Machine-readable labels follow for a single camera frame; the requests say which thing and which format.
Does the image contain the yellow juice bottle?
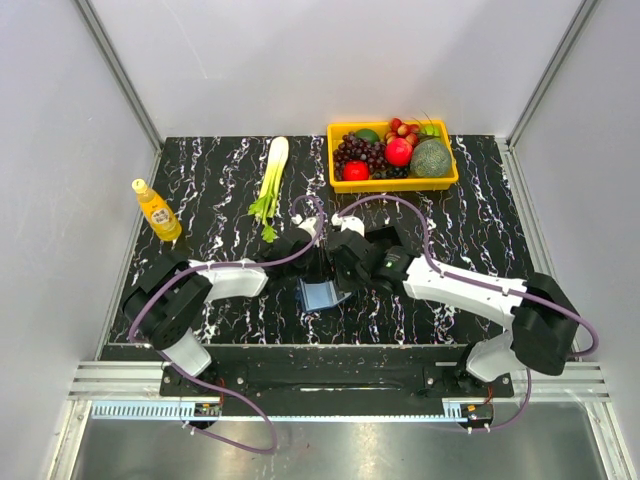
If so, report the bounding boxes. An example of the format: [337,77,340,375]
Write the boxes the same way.
[131,179,182,242]

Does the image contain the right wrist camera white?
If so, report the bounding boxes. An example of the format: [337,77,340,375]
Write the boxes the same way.
[331,214,365,236]

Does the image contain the red apple front left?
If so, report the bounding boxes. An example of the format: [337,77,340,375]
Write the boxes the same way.
[341,160,370,181]

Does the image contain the green avocado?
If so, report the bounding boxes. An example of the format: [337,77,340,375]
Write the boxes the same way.
[355,128,380,144]

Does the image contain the yellow plastic fruit bin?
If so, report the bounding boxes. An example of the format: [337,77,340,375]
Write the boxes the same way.
[327,119,459,194]

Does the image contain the red cherry cluster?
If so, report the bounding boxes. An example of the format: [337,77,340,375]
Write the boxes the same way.
[385,117,421,146]

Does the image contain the purple grape bunch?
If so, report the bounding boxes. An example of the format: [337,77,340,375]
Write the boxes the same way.
[332,132,388,181]

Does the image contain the blue leather card holder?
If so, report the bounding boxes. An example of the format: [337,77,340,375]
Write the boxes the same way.
[296,280,352,313]

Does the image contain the dark blueberry cluster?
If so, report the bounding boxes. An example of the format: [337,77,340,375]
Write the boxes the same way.
[370,166,410,180]

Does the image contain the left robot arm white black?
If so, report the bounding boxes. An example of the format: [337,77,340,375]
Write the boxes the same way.
[120,217,322,395]

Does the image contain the red pink peach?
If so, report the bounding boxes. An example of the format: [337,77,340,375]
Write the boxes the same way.
[385,138,413,167]

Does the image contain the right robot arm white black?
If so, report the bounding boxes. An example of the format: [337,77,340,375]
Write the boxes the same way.
[326,229,578,396]

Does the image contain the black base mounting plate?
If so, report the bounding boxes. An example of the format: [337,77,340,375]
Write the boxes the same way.
[161,356,514,399]

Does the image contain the celery stalk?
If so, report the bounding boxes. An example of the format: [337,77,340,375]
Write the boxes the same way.
[248,136,289,243]

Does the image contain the green apple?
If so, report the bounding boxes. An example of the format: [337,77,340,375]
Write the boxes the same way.
[418,123,441,140]

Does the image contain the green netted melon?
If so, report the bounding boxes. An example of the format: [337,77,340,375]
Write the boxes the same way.
[410,139,452,178]

